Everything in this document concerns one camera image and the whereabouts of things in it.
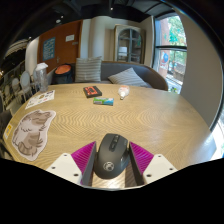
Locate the blue poster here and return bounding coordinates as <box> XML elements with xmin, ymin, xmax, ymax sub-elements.
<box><xmin>41</xmin><ymin>36</ymin><xmax>57</xmax><ymax>62</ymax></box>

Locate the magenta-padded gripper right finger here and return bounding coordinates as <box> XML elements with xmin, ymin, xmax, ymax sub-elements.
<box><xmin>128</xmin><ymin>141</ymin><xmax>178</xmax><ymax>186</ymax></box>

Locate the black computer mouse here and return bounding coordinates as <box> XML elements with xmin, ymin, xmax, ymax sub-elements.
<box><xmin>94</xmin><ymin>133</ymin><xmax>131</xmax><ymax>180</ymax></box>

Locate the small striped grey pillow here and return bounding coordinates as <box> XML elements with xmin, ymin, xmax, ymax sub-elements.
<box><xmin>107</xmin><ymin>67</ymin><xmax>149</xmax><ymax>88</ymax></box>

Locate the grey upholstered armchair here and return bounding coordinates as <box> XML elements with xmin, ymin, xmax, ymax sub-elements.
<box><xmin>0</xmin><ymin>109</ymin><xmax>13</xmax><ymax>158</ymax></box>

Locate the black-framed window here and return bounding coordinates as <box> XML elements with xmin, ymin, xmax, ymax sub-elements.
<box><xmin>153</xmin><ymin>13</ymin><xmax>188</xmax><ymax>95</ymax></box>

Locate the white and pink packet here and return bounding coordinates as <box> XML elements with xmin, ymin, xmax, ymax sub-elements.
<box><xmin>117</xmin><ymin>84</ymin><xmax>131</xmax><ymax>100</ymax></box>

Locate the black bag with orange top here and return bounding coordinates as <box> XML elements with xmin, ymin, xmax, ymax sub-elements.
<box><xmin>53</xmin><ymin>63</ymin><xmax>74</xmax><ymax>85</ymax></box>

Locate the white sticker sheet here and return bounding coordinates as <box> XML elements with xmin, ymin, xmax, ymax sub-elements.
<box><xmin>24</xmin><ymin>89</ymin><xmax>56</xmax><ymax>110</ymax></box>

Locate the yellow square sticker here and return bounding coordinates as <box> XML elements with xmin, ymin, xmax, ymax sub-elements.
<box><xmin>3</xmin><ymin>123</ymin><xmax>14</xmax><ymax>140</ymax></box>

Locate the cat-shaped mouse pad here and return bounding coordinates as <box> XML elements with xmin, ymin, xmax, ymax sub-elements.
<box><xmin>11</xmin><ymin>109</ymin><xmax>57</xmax><ymax>162</ymax></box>

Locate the brown wooden door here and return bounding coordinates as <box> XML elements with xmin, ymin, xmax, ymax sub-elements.
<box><xmin>37</xmin><ymin>19</ymin><xmax>84</xmax><ymax>74</ymax></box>

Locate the clear shaker bottle white lid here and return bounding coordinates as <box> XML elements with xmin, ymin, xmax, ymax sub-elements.
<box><xmin>33</xmin><ymin>62</ymin><xmax>50</xmax><ymax>93</ymax></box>

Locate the large striped grey pillow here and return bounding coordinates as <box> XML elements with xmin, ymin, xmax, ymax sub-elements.
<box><xmin>74</xmin><ymin>56</ymin><xmax>103</xmax><ymax>84</ymax></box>

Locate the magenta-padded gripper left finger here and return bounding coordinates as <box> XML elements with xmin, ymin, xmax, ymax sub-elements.
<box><xmin>45</xmin><ymin>140</ymin><xmax>98</xmax><ymax>188</ymax></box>

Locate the grey curved sofa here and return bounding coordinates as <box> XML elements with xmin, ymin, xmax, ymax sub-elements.
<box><xmin>46</xmin><ymin>60</ymin><xmax>169</xmax><ymax>92</ymax></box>

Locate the black box with red print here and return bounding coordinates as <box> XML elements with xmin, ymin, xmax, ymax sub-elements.
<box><xmin>83</xmin><ymin>85</ymin><xmax>103</xmax><ymax>99</ymax></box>

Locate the group of white chairs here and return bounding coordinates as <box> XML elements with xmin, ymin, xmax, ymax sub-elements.
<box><xmin>9</xmin><ymin>69</ymin><xmax>35</xmax><ymax>105</ymax></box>

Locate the white paper sign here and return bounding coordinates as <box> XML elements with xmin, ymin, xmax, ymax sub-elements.
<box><xmin>65</xmin><ymin>33</ymin><xmax>76</xmax><ymax>43</ymax></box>

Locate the wooden glass-door cabinet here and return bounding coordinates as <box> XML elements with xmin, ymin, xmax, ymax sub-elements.
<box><xmin>113</xmin><ymin>23</ymin><xmax>147</xmax><ymax>65</ymax></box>

